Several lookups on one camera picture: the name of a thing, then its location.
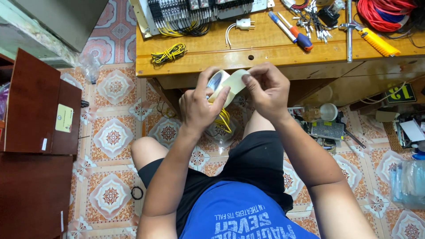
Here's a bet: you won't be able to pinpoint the person's right hand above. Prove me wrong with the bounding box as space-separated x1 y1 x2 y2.
241 62 291 124

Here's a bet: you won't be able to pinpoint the person's left hand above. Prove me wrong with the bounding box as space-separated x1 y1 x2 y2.
179 66 232 135

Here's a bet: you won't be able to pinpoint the beige packing tape roll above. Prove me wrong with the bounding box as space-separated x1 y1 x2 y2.
206 69 251 109

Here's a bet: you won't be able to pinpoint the person's right leg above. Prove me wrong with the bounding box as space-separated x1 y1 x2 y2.
242 110 277 140

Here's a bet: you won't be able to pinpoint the person's leg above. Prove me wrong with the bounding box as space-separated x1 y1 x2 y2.
130 136 170 172
242 110 277 140

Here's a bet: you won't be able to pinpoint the wooden desk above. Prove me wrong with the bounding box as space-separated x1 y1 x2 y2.
135 0 425 115

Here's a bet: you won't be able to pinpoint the glass jar with white lid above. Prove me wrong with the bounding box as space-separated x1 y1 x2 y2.
300 103 339 123

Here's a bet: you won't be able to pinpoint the orange blue screwdriver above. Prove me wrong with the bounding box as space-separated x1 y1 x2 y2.
277 12 314 52

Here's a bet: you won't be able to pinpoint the person's left leg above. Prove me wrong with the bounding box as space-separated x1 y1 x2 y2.
130 136 170 172

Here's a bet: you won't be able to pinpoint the person's black shorts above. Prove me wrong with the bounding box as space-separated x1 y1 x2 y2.
137 130 294 237

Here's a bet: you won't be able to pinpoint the metal mesh power supply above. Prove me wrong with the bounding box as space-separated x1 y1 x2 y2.
308 121 346 141

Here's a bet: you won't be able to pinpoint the white blue marker pen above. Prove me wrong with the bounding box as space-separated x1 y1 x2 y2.
268 11 298 44

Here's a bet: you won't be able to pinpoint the metal rod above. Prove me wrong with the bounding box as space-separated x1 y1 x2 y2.
345 0 353 63

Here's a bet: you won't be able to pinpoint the black relay block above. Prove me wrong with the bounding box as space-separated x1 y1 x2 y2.
317 6 341 28

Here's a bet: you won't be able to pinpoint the metal clamp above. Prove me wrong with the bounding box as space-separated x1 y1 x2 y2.
339 21 365 32

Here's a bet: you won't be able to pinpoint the crumpled clear plastic bag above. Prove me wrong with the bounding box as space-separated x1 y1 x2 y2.
77 52 101 84

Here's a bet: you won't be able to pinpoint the person's blue shirt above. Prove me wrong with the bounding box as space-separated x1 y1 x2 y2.
179 180 320 239

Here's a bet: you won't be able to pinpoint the yellow utility knife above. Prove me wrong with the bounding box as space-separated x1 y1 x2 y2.
357 27 402 58

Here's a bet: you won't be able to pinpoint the green number plate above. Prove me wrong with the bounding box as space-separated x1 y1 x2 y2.
384 83 417 104

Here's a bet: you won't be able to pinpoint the yellow label card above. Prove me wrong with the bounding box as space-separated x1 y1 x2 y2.
55 104 74 133

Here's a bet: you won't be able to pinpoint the heap of clutter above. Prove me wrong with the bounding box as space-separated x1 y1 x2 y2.
375 110 425 160

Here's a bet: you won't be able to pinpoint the grey metal cabinet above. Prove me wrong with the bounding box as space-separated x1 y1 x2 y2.
9 0 110 53

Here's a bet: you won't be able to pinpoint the bluish plastic packet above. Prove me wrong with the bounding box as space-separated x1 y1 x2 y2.
390 161 425 210

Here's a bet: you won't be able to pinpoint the brown wooden cabinet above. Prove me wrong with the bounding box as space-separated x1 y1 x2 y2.
0 48 82 239

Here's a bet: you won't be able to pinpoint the loose yellow wires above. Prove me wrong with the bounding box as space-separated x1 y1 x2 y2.
213 108 232 134

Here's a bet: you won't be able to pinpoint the yellow green wire bundle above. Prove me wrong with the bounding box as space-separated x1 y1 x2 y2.
151 43 187 65

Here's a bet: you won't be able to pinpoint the white plug with cable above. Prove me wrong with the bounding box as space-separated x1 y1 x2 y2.
225 18 256 47

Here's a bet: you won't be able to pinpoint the bundle of white-tipped connector wires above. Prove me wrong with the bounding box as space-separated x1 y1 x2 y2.
292 0 333 44

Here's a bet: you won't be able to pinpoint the black handled tool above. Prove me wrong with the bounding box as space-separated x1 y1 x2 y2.
343 129 367 149

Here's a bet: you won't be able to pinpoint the electrical control panel with wires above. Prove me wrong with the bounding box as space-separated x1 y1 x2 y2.
129 0 276 39

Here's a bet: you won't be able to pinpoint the red cable coil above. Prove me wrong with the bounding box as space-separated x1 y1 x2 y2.
357 0 418 33

